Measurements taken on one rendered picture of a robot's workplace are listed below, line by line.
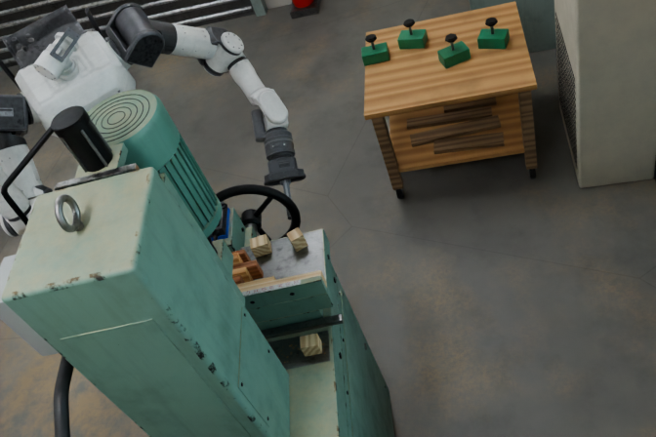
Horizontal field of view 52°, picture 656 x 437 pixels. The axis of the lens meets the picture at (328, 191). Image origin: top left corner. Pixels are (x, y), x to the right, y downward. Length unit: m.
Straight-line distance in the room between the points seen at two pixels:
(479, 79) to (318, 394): 1.48
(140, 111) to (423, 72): 1.65
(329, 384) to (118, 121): 0.76
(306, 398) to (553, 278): 1.31
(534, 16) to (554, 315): 1.57
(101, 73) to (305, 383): 0.97
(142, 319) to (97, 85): 0.96
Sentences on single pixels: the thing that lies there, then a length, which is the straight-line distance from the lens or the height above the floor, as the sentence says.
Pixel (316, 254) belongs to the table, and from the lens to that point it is 1.72.
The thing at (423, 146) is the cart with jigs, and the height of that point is 0.18.
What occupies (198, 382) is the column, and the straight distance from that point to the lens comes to 1.25.
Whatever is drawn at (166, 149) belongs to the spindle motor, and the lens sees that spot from 1.31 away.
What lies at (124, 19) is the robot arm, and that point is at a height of 1.36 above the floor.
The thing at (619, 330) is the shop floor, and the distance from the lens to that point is 2.55.
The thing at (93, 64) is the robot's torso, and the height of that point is 1.33.
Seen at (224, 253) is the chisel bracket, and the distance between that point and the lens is 1.60.
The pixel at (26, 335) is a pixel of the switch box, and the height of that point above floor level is 1.39.
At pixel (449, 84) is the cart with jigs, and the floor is 0.53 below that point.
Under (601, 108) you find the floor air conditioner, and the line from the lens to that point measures 2.66.
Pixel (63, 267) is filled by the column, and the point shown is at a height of 1.52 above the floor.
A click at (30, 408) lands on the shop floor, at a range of 3.16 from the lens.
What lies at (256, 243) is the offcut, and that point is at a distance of 1.75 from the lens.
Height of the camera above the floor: 2.18
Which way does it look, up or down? 44 degrees down
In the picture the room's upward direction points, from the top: 22 degrees counter-clockwise
